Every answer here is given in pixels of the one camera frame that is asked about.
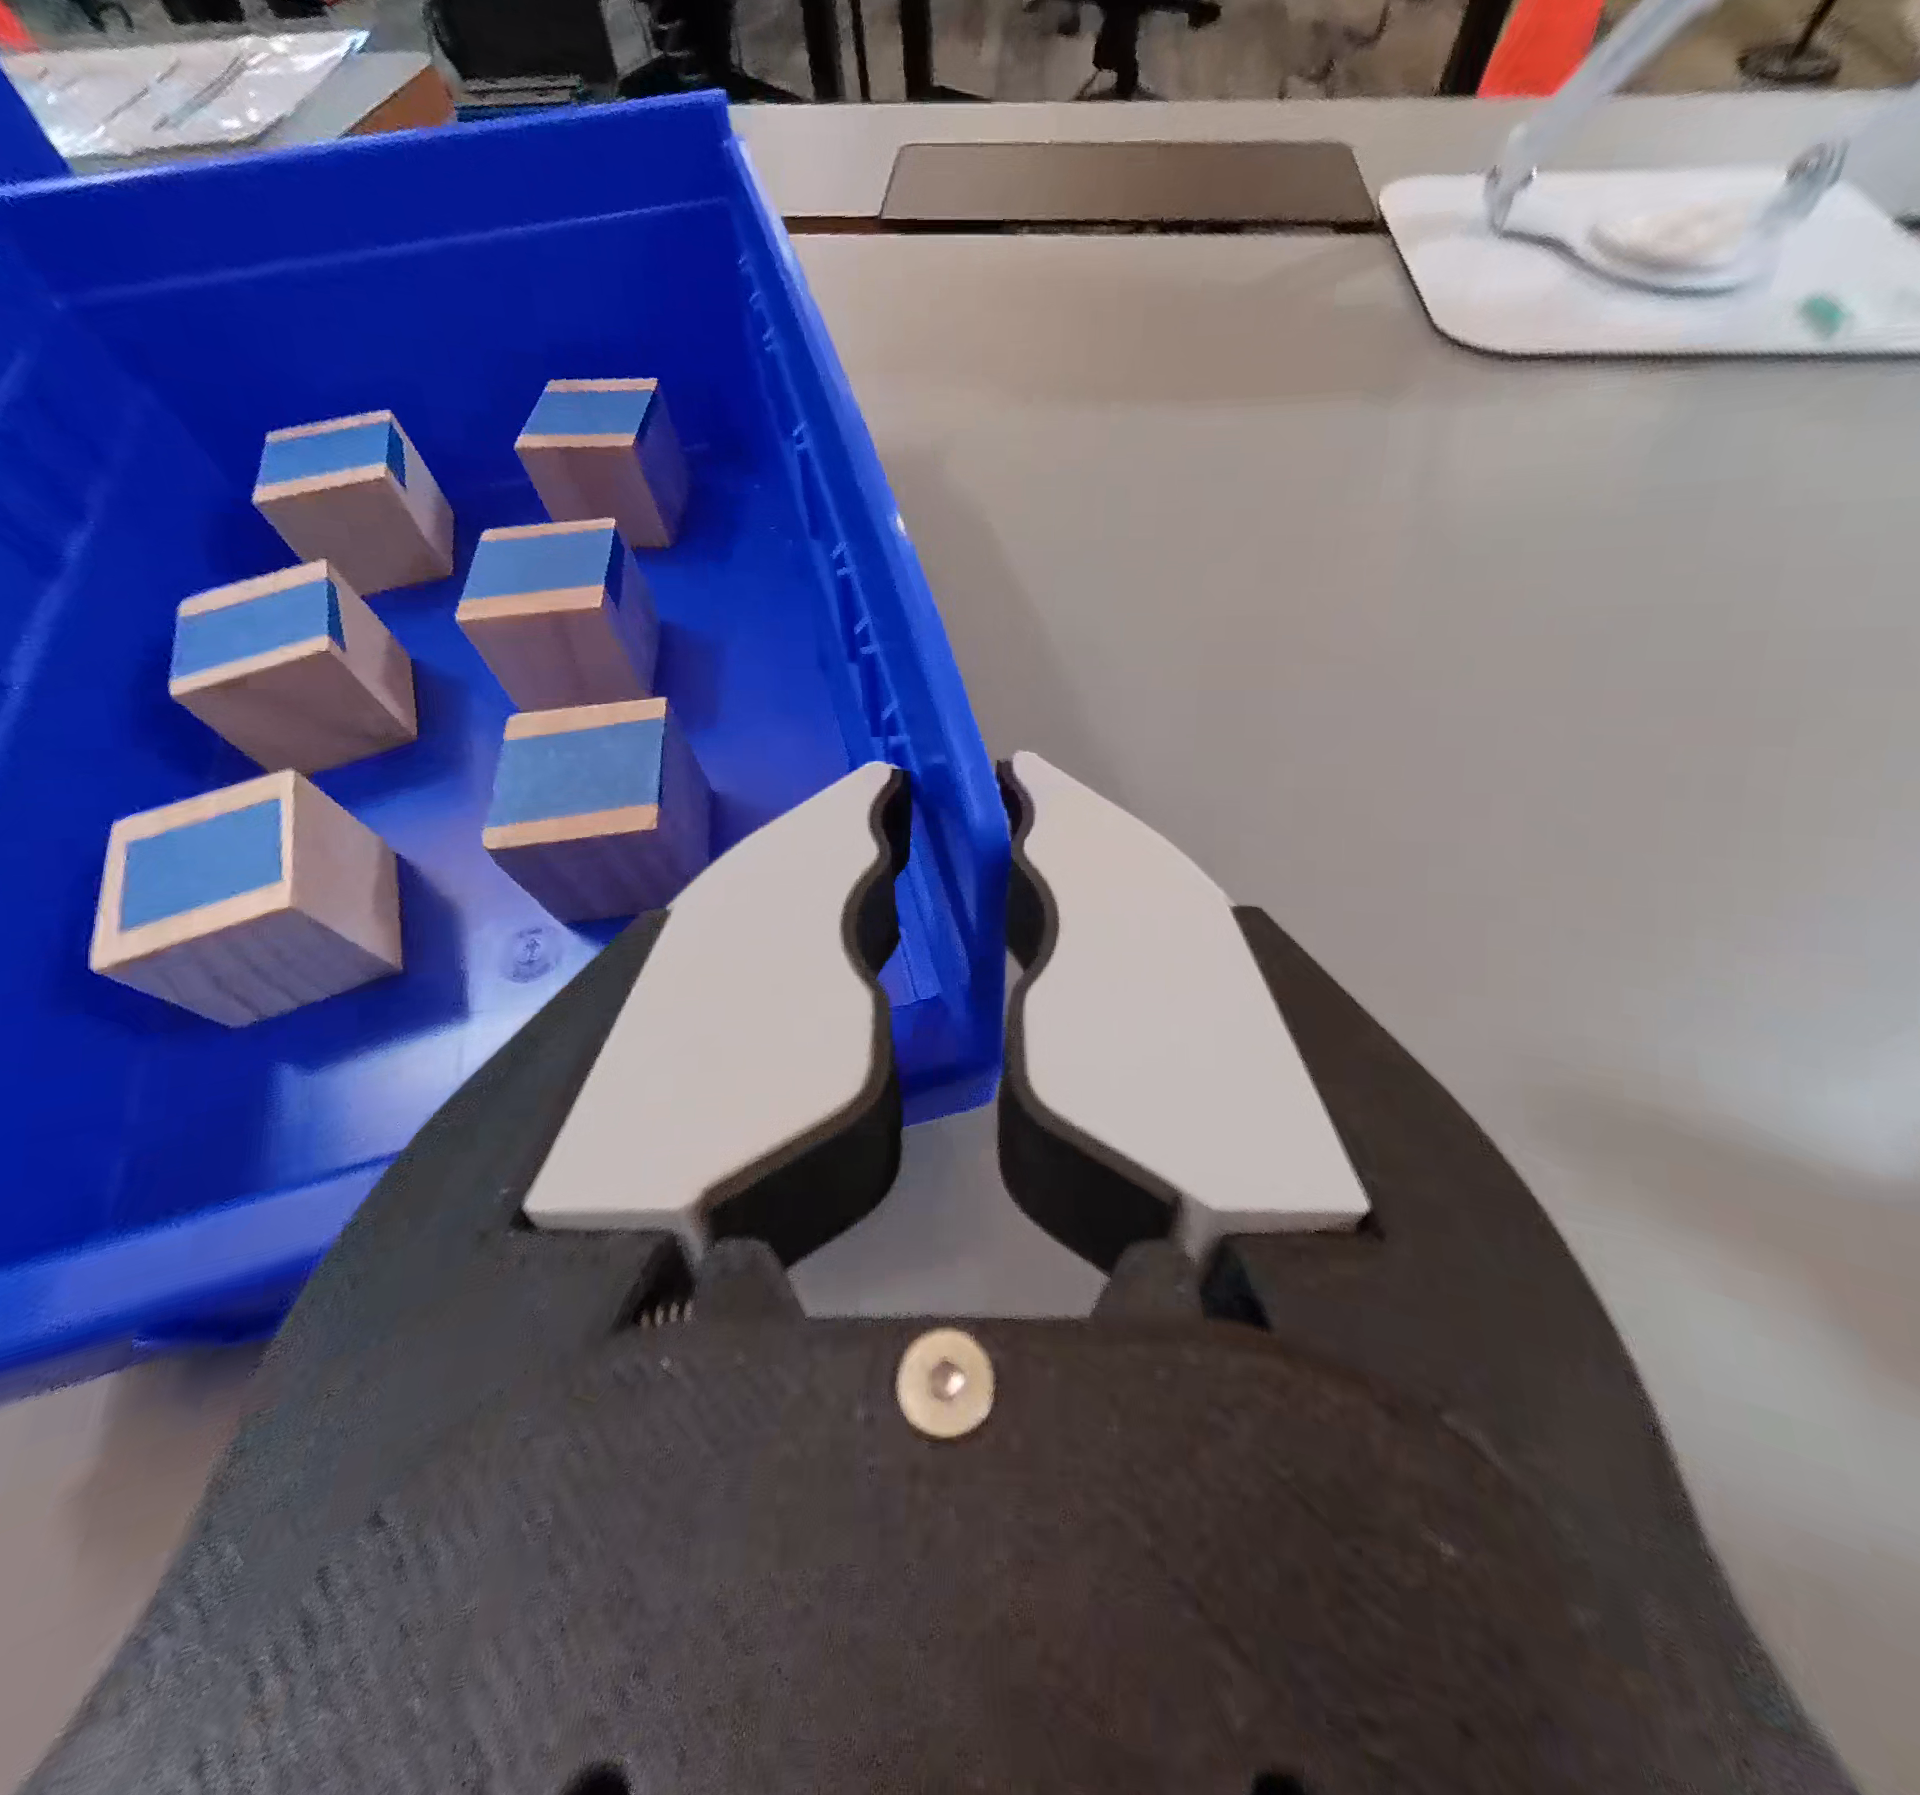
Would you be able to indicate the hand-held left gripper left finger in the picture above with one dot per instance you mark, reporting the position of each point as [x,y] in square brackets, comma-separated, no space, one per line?
[721,1059]

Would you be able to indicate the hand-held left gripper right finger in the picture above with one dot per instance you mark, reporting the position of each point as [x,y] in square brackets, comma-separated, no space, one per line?
[1184,1059]

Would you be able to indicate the group of wooden cubes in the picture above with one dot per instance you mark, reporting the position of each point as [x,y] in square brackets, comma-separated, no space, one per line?
[300,683]

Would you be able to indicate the blue plastic bin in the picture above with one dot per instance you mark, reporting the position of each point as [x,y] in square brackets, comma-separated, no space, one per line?
[452,267]

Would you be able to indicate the wooden document stand white base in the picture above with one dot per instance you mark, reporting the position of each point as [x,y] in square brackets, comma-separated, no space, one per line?
[1576,282]

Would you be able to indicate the black battery charger case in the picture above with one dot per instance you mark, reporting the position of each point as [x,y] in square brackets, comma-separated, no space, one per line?
[516,26]

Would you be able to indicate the orange traffic cone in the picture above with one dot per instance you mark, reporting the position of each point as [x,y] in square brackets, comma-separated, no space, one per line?
[1546,18]

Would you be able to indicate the printed paper sheet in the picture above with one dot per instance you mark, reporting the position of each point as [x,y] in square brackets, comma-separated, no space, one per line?
[179,84]

